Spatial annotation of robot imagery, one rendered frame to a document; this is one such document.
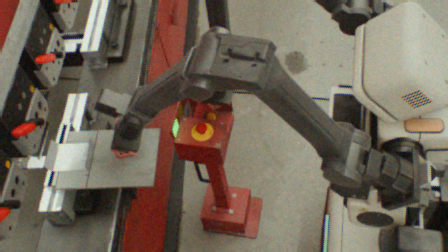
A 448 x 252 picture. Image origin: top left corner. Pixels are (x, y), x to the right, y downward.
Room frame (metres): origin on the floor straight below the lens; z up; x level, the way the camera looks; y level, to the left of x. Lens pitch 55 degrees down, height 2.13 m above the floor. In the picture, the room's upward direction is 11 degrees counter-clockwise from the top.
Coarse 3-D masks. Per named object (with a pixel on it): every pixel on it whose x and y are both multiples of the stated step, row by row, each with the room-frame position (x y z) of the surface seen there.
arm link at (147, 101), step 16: (224, 32) 0.56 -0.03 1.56; (192, 48) 0.57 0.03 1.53; (176, 64) 0.59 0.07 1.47; (160, 80) 0.61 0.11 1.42; (176, 80) 0.55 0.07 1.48; (192, 80) 0.49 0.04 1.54; (208, 80) 0.49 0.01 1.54; (144, 96) 0.64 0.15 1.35; (160, 96) 0.60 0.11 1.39; (176, 96) 0.57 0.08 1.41; (192, 96) 0.50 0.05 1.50; (208, 96) 0.48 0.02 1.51; (128, 112) 0.66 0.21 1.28; (144, 112) 0.64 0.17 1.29
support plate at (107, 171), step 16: (96, 144) 0.79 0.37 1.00; (144, 144) 0.76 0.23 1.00; (96, 160) 0.73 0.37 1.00; (112, 160) 0.72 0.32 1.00; (128, 160) 0.71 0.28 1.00; (144, 160) 0.70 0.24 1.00; (64, 176) 0.70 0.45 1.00; (80, 176) 0.69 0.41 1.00; (96, 176) 0.68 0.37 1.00; (112, 176) 0.67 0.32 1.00; (128, 176) 0.66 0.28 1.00; (144, 176) 0.66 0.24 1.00
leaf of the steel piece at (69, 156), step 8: (64, 144) 0.81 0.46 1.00; (72, 144) 0.80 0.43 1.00; (80, 144) 0.80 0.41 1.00; (88, 144) 0.79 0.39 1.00; (64, 152) 0.78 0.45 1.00; (72, 152) 0.77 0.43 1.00; (80, 152) 0.77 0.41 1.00; (88, 152) 0.75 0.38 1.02; (56, 160) 0.76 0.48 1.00; (64, 160) 0.75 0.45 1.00; (72, 160) 0.75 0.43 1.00; (80, 160) 0.74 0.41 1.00; (88, 160) 0.73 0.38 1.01; (56, 168) 0.73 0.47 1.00; (64, 168) 0.73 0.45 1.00; (72, 168) 0.72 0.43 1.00; (80, 168) 0.72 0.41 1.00; (88, 168) 0.71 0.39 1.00
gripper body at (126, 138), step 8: (120, 120) 0.76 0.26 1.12; (120, 128) 0.72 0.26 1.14; (128, 128) 0.71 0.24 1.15; (120, 136) 0.71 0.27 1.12; (128, 136) 0.70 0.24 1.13; (136, 136) 0.71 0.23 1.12; (120, 144) 0.69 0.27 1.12; (128, 144) 0.69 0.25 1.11; (136, 144) 0.69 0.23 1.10; (136, 152) 0.68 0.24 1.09
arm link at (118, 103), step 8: (104, 88) 0.76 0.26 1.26; (104, 96) 0.74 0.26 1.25; (112, 96) 0.74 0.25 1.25; (120, 96) 0.74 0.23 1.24; (128, 96) 0.74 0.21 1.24; (96, 104) 0.73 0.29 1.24; (104, 104) 0.72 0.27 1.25; (112, 104) 0.72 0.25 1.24; (120, 104) 0.72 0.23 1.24; (104, 112) 0.72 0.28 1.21; (112, 112) 0.72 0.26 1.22; (120, 112) 0.70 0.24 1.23; (128, 120) 0.66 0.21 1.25; (136, 120) 0.66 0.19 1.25; (136, 128) 0.66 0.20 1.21
